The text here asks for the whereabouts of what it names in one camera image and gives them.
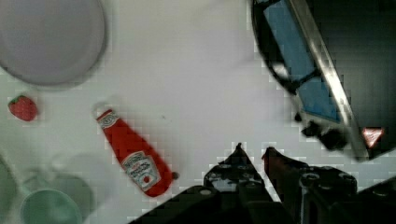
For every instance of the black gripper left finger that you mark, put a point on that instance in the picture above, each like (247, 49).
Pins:
(236, 179)

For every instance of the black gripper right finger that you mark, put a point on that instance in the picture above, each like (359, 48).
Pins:
(307, 192)

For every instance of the black toaster oven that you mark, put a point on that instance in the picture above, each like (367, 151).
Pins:
(336, 58)

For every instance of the red ketchup bottle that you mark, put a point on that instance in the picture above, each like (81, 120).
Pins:
(139, 160)

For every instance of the green mug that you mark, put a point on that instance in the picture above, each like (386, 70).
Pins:
(55, 194)

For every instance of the red toy strawberry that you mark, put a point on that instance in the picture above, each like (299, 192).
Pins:
(22, 107)

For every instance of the round grey plate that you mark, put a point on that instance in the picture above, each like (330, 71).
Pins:
(51, 42)

